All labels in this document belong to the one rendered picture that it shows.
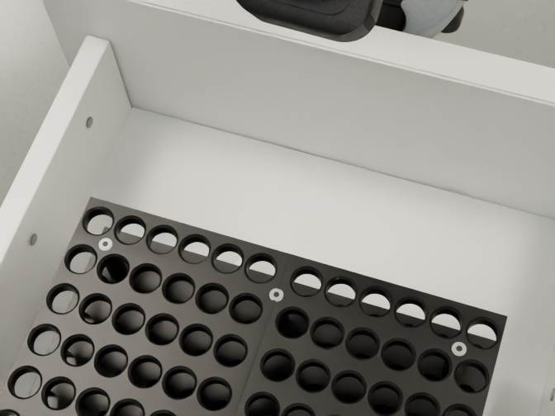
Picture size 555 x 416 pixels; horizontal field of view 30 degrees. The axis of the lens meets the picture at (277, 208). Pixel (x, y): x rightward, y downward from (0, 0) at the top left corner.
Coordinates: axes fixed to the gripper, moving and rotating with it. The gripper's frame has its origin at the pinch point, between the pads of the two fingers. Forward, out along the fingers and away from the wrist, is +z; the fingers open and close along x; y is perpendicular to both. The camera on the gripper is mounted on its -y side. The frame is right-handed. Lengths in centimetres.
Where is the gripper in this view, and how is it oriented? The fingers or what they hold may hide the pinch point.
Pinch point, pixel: (369, 29)
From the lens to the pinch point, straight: 46.5
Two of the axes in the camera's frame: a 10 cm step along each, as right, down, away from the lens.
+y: 3.2, -8.5, 4.1
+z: 0.5, 4.5, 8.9
